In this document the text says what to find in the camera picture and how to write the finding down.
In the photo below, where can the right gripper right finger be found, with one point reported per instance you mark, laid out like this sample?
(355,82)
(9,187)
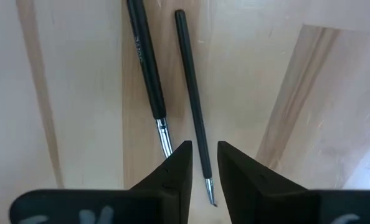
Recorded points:
(253,193)

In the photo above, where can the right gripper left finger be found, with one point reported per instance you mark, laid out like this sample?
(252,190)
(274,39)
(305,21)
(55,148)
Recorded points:
(166,193)

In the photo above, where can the thin black makeup brush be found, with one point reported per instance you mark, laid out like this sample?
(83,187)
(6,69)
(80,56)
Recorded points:
(147,68)
(191,87)

